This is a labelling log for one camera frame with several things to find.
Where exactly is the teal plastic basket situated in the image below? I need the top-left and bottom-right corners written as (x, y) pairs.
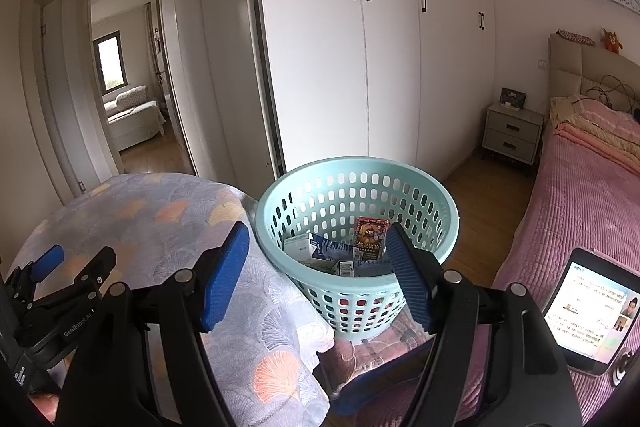
top-left (256, 157), bottom-right (460, 342)

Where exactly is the white and blue milk carton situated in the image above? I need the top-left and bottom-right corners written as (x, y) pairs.
top-left (310, 236), bottom-right (368, 278)

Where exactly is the folded pink blanket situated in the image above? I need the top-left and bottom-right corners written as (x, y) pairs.
top-left (550, 96), bottom-right (640, 174)

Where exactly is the brown plush toy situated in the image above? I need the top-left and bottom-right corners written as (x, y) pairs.
top-left (600, 27), bottom-right (624, 54)

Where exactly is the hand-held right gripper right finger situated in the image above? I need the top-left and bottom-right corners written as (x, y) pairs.
top-left (387, 222), bottom-right (583, 427)

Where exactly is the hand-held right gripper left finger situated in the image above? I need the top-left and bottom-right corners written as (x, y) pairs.
top-left (55, 222), bottom-right (250, 427)

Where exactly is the white nightstand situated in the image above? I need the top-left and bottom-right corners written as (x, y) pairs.
top-left (481, 102), bottom-right (545, 165)

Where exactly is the tablet computer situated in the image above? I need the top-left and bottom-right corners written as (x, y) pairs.
top-left (542, 247), bottom-right (640, 376)

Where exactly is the blue card game box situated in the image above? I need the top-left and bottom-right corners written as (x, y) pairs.
top-left (354, 217), bottom-right (391, 259)

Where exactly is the white and blue carton box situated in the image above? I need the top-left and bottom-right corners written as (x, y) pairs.
top-left (283, 233), bottom-right (313, 262)

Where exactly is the round black silver device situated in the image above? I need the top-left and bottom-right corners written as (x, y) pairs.
top-left (612, 347), bottom-right (640, 389)

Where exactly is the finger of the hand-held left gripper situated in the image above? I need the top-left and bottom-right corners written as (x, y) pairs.
top-left (4, 244), bottom-right (65, 295)
top-left (30, 246), bottom-right (117, 323)

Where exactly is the window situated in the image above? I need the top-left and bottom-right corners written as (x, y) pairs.
top-left (95, 34), bottom-right (126, 90)

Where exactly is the white sofa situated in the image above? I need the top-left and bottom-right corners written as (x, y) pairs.
top-left (102, 86), bottom-right (166, 152)

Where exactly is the beige padded headboard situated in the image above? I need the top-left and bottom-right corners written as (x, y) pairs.
top-left (549, 33), bottom-right (640, 112)

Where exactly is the dark patterned cloth item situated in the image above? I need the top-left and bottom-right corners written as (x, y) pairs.
top-left (557, 29), bottom-right (596, 46)

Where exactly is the pink quilted bedspread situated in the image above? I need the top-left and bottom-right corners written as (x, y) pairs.
top-left (350, 122), bottom-right (640, 427)

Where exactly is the white wardrobe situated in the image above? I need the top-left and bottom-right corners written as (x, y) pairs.
top-left (245, 0), bottom-right (498, 188)

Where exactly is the black cable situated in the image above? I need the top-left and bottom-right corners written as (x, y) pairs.
top-left (574, 74), bottom-right (640, 114)

